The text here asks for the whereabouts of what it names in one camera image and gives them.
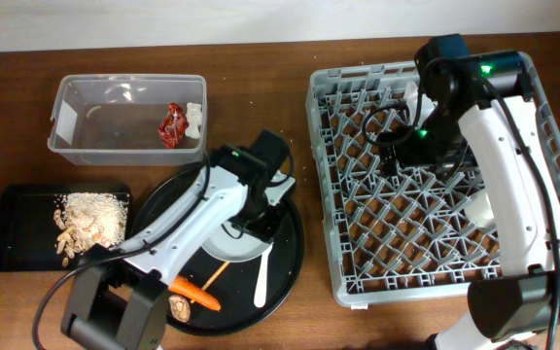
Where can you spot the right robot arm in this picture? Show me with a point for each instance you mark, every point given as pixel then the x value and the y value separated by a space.
pixel 485 108

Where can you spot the round black tray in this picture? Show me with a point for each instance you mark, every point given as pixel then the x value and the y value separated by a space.
pixel 234 288

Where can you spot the clear plastic bin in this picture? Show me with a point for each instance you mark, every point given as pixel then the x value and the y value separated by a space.
pixel 113 119

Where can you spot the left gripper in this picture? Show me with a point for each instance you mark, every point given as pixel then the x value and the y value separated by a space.
pixel 267 232

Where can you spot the white plastic fork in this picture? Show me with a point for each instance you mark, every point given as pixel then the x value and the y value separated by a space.
pixel 261 285

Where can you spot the white tissue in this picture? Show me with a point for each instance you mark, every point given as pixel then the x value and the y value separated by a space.
pixel 194 118

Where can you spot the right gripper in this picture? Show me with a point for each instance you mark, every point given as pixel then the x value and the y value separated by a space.
pixel 407 159

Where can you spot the rice and peanut shells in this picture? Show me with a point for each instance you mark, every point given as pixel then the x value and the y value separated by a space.
pixel 85 219

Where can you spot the grey plate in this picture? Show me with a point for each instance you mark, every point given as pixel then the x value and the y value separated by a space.
pixel 225 244

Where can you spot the orange carrot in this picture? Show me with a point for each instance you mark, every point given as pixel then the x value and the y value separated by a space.
pixel 183 287

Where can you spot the red snack wrapper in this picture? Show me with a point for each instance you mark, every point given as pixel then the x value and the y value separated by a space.
pixel 172 130

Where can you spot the wooden chopstick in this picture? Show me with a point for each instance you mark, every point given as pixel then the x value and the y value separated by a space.
pixel 214 276

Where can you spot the small white cup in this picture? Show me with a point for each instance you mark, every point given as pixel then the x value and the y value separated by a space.
pixel 479 211

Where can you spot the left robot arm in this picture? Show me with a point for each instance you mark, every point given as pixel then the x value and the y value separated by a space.
pixel 119 298

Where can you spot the black rectangular tray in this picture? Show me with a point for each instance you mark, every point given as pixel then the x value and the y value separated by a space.
pixel 27 230

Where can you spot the brown mushroom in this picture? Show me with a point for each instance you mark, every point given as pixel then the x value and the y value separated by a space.
pixel 180 308

